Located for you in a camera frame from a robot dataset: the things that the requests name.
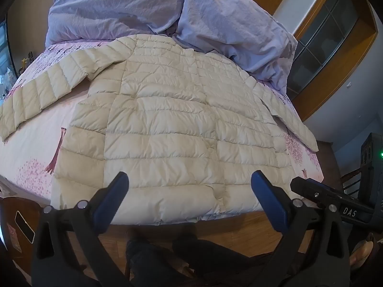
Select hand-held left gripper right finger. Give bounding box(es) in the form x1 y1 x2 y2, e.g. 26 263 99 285
251 170 350 287

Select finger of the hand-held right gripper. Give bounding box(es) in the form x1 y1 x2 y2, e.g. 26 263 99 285
290 178 370 213

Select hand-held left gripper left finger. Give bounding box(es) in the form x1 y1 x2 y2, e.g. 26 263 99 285
31 171 132 287

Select cream puffer jacket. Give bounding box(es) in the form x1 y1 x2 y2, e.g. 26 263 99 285
0 34 319 225

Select person's right hand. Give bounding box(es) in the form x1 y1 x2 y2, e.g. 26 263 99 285
351 241 377 268

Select dark wooden furniture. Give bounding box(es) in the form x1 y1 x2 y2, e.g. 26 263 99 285
315 140 364 199

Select person's dark trousers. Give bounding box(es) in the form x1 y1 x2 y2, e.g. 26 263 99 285
125 230 283 287

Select pink floral bed sheet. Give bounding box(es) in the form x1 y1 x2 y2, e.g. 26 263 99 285
0 40 325 216

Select black smartphone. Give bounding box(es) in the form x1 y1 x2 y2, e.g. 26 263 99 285
14 211 36 244

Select dark wooden nightstand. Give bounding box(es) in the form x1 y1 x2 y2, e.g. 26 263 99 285
0 197 42 287

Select clutter of small items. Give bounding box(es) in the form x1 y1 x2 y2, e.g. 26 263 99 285
0 51 33 102

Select wooden framed glass cabinet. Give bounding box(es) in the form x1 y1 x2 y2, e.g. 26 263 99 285
248 0 377 120

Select lavender crinkled pillow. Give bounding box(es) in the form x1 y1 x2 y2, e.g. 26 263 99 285
174 0 298 94

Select dark framed window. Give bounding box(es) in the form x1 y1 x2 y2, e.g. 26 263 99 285
0 19 15 75

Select lavender crinkled duvet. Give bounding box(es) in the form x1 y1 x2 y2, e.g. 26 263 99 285
45 0 187 47

